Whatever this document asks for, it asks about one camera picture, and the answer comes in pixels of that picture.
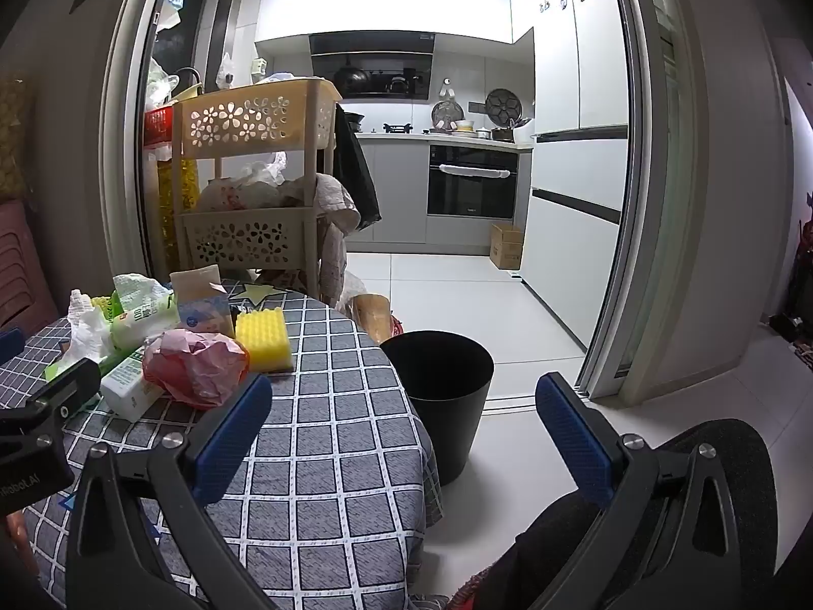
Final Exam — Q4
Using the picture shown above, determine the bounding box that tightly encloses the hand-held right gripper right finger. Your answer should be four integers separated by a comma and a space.
535, 372, 757, 610

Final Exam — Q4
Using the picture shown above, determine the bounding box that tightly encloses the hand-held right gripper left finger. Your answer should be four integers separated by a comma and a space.
64, 372, 274, 610

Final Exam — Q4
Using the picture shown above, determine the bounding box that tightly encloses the person's left hand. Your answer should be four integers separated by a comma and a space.
0, 513, 33, 579

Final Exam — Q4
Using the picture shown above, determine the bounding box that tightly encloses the white and blue packet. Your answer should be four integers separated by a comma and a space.
98, 346, 169, 423

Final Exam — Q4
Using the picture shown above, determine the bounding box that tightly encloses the white crumpled tissue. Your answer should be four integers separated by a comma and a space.
60, 289, 118, 373

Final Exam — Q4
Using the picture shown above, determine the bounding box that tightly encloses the pink plastic stool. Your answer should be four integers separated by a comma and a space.
0, 197, 55, 338

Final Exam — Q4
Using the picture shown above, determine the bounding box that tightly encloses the white green wipes packet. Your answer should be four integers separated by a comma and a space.
108, 273, 182, 352

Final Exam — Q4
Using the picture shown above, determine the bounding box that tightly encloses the yellow wavy sponge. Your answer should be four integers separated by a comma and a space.
235, 306, 294, 375

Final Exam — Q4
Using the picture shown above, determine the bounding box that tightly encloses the black trash bin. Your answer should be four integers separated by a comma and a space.
379, 329, 495, 487

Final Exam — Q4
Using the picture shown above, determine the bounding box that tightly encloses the kraft paper packet blue label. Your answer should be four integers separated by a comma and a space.
169, 265, 236, 338

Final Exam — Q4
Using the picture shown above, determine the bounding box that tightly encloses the brown paper bag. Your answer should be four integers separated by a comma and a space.
351, 293, 395, 344

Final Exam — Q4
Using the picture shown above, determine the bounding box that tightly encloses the yellow patterned bag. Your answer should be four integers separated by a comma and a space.
155, 156, 199, 268

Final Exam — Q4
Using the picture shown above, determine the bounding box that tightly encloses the cardboard box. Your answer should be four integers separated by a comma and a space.
489, 224, 525, 271

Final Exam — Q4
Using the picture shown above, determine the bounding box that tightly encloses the white fridge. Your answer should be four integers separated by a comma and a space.
530, 0, 630, 350

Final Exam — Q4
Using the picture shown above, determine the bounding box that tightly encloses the white plastic bag red print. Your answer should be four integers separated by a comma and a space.
197, 162, 287, 212

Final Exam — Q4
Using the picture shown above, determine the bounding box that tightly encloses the white patterned cloth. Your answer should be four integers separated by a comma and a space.
279, 171, 363, 306

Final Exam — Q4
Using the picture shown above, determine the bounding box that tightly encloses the black built-in oven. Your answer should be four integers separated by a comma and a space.
427, 144, 518, 220

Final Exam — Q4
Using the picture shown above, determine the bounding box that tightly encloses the red plastic basket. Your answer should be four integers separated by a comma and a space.
143, 107, 175, 144

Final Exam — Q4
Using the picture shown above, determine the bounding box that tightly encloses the black hanging bag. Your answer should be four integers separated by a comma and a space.
333, 103, 382, 233

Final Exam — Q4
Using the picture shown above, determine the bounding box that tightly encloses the beige plastic shelf rack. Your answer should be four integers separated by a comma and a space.
170, 76, 344, 306

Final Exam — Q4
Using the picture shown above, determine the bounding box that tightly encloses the round flower mould pan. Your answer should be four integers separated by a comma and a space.
486, 87, 523, 125

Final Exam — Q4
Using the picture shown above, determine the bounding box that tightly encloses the black range hood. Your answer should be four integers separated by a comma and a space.
309, 32, 436, 101

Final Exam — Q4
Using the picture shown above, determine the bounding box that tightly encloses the white sliding door frame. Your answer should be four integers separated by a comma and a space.
575, 0, 706, 403
98, 0, 185, 281

